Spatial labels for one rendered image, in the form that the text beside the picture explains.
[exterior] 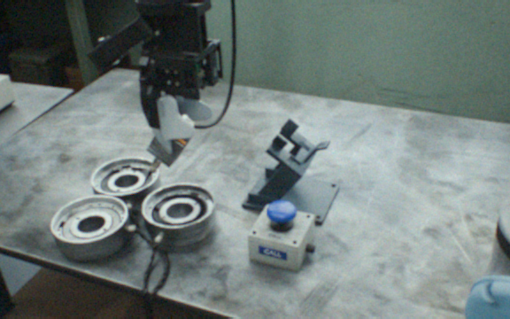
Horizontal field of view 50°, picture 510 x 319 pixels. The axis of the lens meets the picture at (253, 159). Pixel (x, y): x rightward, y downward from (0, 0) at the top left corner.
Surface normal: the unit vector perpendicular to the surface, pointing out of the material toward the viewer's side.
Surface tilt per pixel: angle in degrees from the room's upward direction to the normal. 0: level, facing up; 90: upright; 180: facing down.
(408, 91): 90
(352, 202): 0
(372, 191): 0
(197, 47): 90
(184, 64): 90
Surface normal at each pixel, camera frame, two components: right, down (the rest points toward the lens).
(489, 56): -0.39, 0.51
